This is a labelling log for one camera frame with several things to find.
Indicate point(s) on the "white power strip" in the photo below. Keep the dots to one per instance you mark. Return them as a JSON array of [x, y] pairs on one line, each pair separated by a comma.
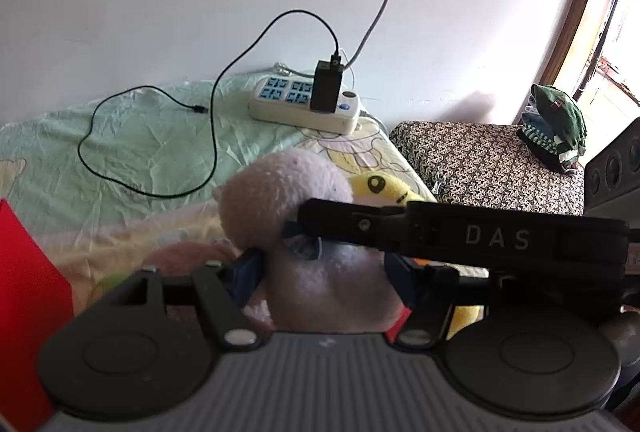
[[280, 109]]

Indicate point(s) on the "white plush toy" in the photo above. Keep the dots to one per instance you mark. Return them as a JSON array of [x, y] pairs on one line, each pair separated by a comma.
[[280, 192]]

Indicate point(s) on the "black charger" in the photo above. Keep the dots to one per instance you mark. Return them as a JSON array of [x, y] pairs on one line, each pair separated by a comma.
[[325, 87]]

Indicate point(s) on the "pink plush toy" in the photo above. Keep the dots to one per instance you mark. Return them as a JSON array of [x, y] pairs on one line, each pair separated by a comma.
[[185, 254]]

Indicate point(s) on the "patterned brown cushion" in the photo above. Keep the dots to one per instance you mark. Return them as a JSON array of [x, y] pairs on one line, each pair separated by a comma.
[[475, 162]]

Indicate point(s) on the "pale green printed bed sheet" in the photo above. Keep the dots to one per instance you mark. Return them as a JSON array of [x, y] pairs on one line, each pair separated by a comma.
[[150, 147]]

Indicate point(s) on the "folded clothes stack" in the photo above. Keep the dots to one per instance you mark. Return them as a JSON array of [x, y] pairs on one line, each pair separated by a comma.
[[555, 122]]

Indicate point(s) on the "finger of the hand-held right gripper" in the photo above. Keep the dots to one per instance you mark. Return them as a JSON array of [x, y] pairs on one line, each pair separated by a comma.
[[350, 224]]

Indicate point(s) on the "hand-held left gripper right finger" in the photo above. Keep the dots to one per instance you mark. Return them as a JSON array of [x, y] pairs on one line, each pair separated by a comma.
[[400, 282]]

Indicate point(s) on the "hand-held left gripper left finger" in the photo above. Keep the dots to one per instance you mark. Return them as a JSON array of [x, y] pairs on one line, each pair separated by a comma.
[[247, 277]]

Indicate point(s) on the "red cardboard box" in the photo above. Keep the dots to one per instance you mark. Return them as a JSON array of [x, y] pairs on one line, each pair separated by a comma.
[[30, 287]]

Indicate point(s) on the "yellow tiger plush toy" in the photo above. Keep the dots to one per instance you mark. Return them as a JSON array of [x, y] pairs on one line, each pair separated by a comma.
[[385, 187]]

